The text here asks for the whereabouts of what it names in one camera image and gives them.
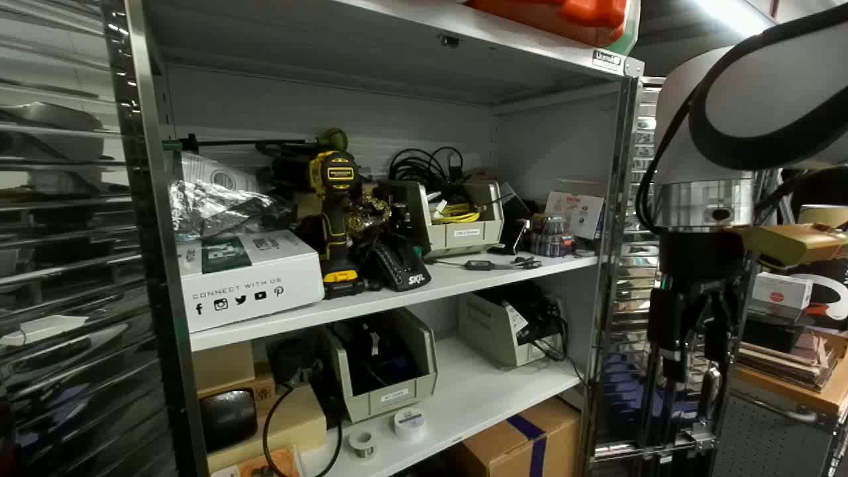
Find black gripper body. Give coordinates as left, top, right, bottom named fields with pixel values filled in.
left=650, top=231, right=746, bottom=381

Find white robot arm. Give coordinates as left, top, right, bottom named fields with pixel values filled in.
left=634, top=4, right=848, bottom=379

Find brown cardboard box blue tape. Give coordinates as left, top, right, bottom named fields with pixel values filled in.
left=445, top=397, right=580, bottom=477

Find grey tool bin upper shelf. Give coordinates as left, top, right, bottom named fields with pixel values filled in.
left=408, top=181, right=507, bottom=257

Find brown cardboard box lower left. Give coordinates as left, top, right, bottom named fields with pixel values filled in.
left=194, top=345, right=326, bottom=477

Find white printed cardboard box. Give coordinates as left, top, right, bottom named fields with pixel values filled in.
left=177, top=231, right=323, bottom=330

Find white card package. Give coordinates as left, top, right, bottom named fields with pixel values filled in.
left=546, top=190, right=604, bottom=238

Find pack of batteries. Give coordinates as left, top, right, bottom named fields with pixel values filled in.
left=530, top=215, right=576, bottom=257

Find grey storage bin lower right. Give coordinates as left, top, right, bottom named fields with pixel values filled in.
left=457, top=293, right=564, bottom=367

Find grey storage bin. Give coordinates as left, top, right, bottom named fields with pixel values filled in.
left=323, top=308, right=438, bottom=423
left=457, top=293, right=564, bottom=367

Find orange case on top shelf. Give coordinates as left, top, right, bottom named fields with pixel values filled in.
left=466, top=0, right=630, bottom=45

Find black battery charger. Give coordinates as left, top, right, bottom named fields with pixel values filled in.
left=364, top=238, right=432, bottom=291

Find metal shelving unit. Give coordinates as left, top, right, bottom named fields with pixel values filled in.
left=103, top=0, right=645, bottom=477

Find white tape roll right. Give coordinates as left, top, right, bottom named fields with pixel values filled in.
left=393, top=409, right=428, bottom=439

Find white tape roll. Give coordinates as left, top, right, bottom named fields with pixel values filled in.
left=393, top=409, right=428, bottom=439
left=347, top=432, right=377, bottom=459

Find grey storage bin lower middle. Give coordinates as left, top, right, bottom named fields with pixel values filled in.
left=323, top=308, right=438, bottom=423

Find white tape roll left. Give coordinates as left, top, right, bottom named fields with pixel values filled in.
left=347, top=432, right=377, bottom=459

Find black round device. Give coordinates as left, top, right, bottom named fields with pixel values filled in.
left=200, top=386, right=258, bottom=450

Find clear plastic bag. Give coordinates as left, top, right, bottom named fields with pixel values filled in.
left=171, top=155, right=270, bottom=238

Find yellow wrist camera mount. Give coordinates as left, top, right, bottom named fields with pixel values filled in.
left=738, top=222, right=848, bottom=268

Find coiled black cables in bin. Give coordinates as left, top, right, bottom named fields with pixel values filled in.
left=387, top=142, right=470, bottom=197

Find yellow black cordless drill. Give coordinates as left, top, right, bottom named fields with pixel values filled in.
left=306, top=147, right=391, bottom=296

